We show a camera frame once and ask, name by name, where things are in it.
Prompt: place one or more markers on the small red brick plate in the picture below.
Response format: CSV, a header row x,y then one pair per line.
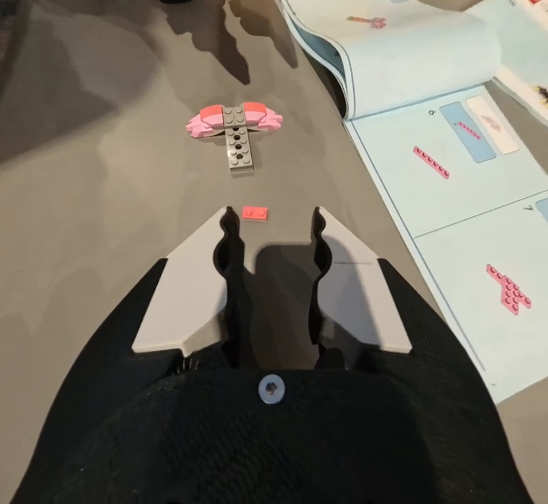
x,y
255,213

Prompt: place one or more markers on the instruction booklet with pink bird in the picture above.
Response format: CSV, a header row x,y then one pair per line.
x,y
513,20

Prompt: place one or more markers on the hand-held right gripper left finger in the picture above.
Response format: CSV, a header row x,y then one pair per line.
x,y
184,298

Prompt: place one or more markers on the pink grey brick assembly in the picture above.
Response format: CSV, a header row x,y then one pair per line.
x,y
235,144

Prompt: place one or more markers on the light blue instruction booklet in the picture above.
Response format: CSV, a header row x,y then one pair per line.
x,y
428,63

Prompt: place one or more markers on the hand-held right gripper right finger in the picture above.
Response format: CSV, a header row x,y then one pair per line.
x,y
364,298

